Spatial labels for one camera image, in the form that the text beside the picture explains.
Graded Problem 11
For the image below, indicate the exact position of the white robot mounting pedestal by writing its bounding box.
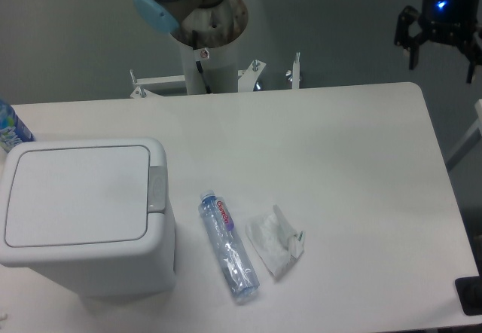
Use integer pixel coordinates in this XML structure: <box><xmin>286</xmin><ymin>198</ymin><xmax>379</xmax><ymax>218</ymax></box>
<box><xmin>129</xmin><ymin>0</ymin><xmax>304</xmax><ymax>99</ymax></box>

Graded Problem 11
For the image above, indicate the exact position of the crumpled clear plastic wrapper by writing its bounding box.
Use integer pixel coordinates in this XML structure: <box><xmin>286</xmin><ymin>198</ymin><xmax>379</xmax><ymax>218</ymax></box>
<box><xmin>246</xmin><ymin>205</ymin><xmax>306</xmax><ymax>280</ymax></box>

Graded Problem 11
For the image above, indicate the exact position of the blue labelled drink bottle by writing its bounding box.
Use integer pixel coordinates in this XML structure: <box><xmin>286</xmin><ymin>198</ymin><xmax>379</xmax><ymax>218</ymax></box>
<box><xmin>1</xmin><ymin>100</ymin><xmax>36</xmax><ymax>153</ymax></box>

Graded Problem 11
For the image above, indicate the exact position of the black table clamp block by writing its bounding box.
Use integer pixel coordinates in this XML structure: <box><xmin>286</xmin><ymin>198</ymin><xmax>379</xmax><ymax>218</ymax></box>
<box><xmin>455</xmin><ymin>276</ymin><xmax>481</xmax><ymax>316</ymax></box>

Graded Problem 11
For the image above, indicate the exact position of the clear empty plastic bottle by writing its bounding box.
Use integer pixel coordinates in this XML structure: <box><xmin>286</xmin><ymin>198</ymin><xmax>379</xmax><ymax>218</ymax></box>
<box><xmin>198</xmin><ymin>190</ymin><xmax>260</xmax><ymax>304</ymax></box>

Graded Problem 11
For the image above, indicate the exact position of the white plastic trash can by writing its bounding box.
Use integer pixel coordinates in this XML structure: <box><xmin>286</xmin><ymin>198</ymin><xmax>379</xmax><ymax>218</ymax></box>
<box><xmin>1</xmin><ymin>138</ymin><xmax>175</xmax><ymax>297</ymax></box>

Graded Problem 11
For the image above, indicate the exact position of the white frame at right edge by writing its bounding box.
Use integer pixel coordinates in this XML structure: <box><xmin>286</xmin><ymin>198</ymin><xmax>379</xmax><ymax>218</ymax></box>
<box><xmin>445</xmin><ymin>99</ymin><xmax>481</xmax><ymax>172</ymax></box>

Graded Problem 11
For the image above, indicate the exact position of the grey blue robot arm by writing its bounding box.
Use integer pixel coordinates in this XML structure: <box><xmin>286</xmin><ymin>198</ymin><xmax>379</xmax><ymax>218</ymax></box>
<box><xmin>133</xmin><ymin>0</ymin><xmax>481</xmax><ymax>82</ymax></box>

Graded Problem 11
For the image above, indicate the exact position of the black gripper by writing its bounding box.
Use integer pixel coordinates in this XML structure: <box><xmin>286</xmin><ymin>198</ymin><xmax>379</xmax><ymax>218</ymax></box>
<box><xmin>394</xmin><ymin>0</ymin><xmax>481</xmax><ymax>84</ymax></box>

